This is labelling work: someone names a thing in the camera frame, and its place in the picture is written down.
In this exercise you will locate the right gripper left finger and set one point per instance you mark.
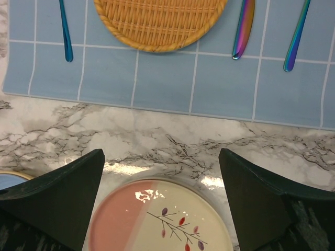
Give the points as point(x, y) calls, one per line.
point(52, 211)

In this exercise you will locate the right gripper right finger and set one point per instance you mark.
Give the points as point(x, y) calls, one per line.
point(271, 212)

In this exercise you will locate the orange yellow plate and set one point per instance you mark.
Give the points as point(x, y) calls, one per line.
point(18, 174)

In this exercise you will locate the light blue plate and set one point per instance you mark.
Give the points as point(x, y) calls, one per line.
point(9, 180)

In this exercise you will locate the pink and cream plate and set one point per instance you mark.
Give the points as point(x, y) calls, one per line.
point(157, 214)

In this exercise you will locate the blue tiled placemat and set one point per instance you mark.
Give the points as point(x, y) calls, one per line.
point(202, 79)

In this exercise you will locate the blue metal fork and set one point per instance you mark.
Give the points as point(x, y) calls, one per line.
point(66, 34)

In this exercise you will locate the iridescent spoon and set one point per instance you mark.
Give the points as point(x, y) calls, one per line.
point(295, 41)

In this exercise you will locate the iridescent table knife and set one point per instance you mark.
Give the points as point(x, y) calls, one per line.
point(244, 28)

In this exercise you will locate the woven wicker trivet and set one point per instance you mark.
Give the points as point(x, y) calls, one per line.
point(159, 26)

